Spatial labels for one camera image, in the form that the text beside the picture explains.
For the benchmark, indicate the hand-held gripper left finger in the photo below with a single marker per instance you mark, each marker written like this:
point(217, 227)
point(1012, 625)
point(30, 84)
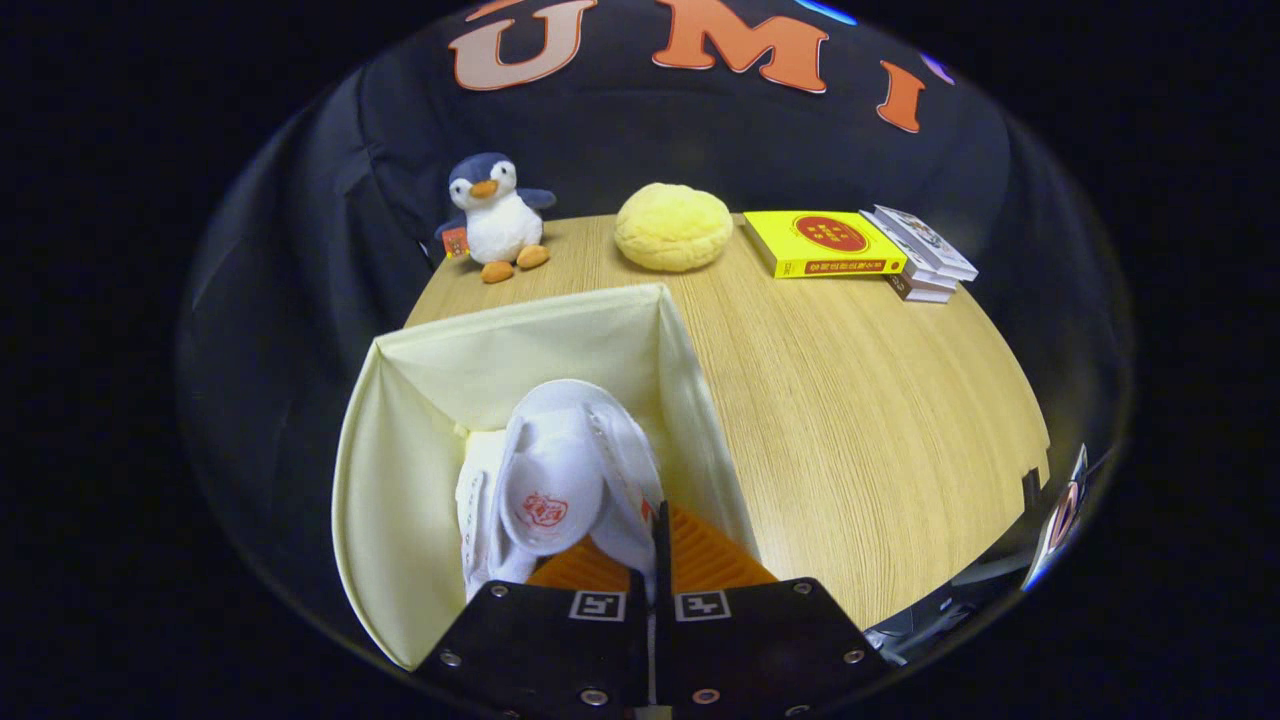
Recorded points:
point(540, 640)

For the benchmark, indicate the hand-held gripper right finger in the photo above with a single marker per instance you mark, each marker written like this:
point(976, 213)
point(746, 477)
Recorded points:
point(663, 550)

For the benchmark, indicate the white canvas shoe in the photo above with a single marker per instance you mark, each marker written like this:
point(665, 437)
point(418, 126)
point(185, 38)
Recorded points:
point(478, 500)
point(570, 450)

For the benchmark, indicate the cream fabric storage box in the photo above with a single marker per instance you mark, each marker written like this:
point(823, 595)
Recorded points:
point(410, 480)

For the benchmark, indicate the yellow round plush cushion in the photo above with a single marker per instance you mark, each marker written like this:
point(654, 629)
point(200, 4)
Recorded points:
point(673, 228)

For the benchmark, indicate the yellow book with red circle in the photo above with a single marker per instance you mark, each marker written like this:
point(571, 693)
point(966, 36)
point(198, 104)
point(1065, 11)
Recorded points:
point(825, 242)

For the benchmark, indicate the penguin plush toy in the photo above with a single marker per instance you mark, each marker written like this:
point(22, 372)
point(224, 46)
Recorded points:
point(497, 220)

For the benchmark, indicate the white printed panel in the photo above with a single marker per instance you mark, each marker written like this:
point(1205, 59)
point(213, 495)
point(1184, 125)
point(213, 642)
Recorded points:
point(1062, 515)

